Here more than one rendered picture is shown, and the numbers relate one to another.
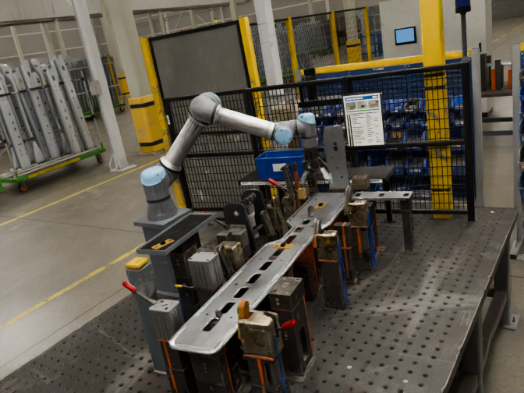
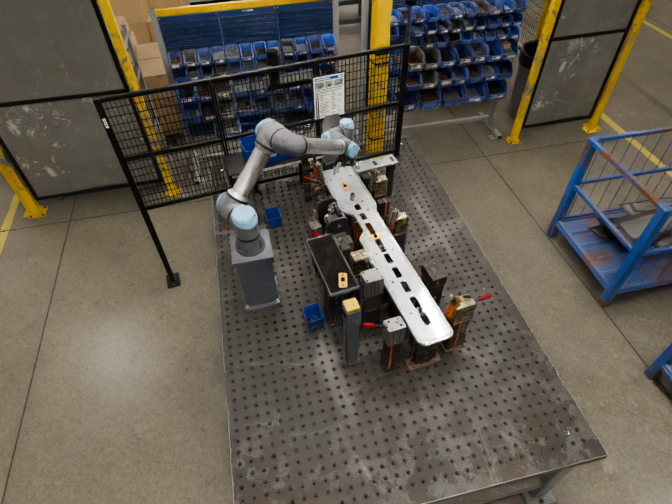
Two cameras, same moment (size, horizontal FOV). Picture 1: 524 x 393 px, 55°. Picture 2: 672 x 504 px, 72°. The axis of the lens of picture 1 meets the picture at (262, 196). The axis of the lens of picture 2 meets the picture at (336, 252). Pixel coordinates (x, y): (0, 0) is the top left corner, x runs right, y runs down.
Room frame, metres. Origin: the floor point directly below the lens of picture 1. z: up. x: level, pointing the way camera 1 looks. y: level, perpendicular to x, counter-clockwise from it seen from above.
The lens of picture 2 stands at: (0.89, 1.43, 2.79)
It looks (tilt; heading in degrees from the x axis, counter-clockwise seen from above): 47 degrees down; 312
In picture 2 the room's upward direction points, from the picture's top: 1 degrees counter-clockwise
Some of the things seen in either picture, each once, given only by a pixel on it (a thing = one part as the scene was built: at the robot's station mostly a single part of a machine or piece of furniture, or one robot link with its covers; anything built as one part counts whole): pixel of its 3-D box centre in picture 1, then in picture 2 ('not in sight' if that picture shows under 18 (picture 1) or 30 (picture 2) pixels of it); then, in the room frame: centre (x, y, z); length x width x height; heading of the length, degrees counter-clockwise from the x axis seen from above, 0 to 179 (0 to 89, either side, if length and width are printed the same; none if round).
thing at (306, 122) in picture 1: (306, 125); (346, 129); (2.30, -0.26, 1.41); 0.09 x 0.08 x 0.11; 79
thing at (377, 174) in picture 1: (313, 176); (293, 152); (2.80, -0.32, 1.02); 0.90 x 0.22 x 0.03; 61
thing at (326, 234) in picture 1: (331, 270); (397, 237); (1.88, -0.23, 0.87); 0.12 x 0.09 x 0.35; 61
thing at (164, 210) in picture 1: (160, 206); (249, 239); (2.31, 0.49, 1.15); 0.15 x 0.15 x 0.10
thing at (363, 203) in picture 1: (361, 235); (378, 200); (2.17, -0.43, 0.87); 0.12 x 0.09 x 0.35; 61
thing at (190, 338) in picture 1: (283, 249); (378, 239); (1.89, -0.05, 1.00); 1.38 x 0.22 x 0.02; 151
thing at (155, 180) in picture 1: (155, 182); (244, 221); (2.31, 0.49, 1.27); 0.13 x 0.12 x 0.14; 169
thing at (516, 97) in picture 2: not in sight; (535, 83); (2.36, -3.53, 0.36); 0.50 x 0.50 x 0.73
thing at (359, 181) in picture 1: (363, 208); not in sight; (2.50, -0.53, 0.88); 0.08 x 0.08 x 0.36; 61
